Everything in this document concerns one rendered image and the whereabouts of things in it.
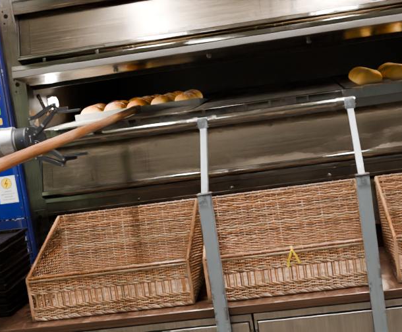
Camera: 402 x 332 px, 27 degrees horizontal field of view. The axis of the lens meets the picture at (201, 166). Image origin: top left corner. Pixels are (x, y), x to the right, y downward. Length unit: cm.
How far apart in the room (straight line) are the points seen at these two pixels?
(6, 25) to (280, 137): 112
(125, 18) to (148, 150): 50
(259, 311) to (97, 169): 92
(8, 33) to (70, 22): 24
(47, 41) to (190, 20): 55
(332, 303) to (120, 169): 101
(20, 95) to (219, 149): 79
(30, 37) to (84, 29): 21
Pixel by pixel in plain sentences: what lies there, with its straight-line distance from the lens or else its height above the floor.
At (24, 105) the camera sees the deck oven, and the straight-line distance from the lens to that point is 325.
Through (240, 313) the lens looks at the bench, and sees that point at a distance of 265.
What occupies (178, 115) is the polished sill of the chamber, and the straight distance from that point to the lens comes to 311.
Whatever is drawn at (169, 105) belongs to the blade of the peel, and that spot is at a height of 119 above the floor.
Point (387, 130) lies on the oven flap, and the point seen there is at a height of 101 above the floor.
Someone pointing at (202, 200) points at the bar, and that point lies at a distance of 252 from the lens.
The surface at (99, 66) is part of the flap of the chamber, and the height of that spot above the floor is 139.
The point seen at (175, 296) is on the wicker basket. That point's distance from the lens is 272.
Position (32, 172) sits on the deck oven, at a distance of 327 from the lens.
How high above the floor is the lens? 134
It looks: 7 degrees down
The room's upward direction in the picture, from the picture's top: 8 degrees counter-clockwise
